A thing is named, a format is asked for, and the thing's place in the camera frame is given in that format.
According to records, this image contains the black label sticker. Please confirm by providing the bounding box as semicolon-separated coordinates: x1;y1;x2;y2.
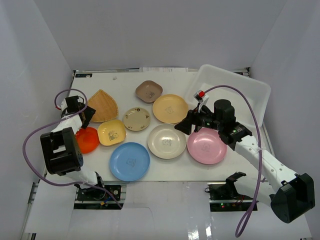
74;73;93;78

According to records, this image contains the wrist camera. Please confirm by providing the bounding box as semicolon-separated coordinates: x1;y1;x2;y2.
56;98;68;111
193;90;209;105

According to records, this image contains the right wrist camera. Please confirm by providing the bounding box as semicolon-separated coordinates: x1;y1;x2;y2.
193;90;209;105

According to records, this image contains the beige floral small plate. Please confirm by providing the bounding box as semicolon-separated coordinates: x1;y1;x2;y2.
122;107;151;132

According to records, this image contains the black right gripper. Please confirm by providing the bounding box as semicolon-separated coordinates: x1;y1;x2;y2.
174;103;223;136

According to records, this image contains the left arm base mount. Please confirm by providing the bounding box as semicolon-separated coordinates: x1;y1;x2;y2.
73;184;126;210

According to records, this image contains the yellow round plate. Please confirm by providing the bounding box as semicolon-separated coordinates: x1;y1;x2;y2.
152;94;189;124

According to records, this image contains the yellow square panda plate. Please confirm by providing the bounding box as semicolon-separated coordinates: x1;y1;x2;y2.
97;119;127;146

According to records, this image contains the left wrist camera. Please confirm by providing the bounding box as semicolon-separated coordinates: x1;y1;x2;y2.
56;98;68;111

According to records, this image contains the cream round plate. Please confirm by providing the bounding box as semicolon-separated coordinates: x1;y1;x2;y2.
147;123;187;160

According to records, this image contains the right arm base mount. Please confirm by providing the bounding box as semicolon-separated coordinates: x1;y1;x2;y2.
204;172;253;213

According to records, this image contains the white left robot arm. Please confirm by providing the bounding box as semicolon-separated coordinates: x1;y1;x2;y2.
40;96;106;200

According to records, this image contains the orange round plate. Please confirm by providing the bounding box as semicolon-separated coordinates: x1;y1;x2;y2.
75;127;100;154

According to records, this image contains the white plastic bin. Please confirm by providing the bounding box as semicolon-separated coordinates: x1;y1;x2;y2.
184;64;271;129

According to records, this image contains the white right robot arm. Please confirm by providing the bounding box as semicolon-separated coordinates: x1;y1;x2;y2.
175;99;316;224

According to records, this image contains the brown square plate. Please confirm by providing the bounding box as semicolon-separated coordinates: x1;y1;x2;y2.
135;80;163;104

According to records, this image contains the blue round plate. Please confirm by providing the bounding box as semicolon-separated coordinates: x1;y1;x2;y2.
109;142;151;182

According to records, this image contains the woven bamboo fan-shaped tray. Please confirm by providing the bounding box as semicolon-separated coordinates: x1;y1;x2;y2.
88;89;119;123

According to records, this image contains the pink round plate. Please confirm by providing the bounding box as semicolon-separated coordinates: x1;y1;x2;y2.
187;128;227;165

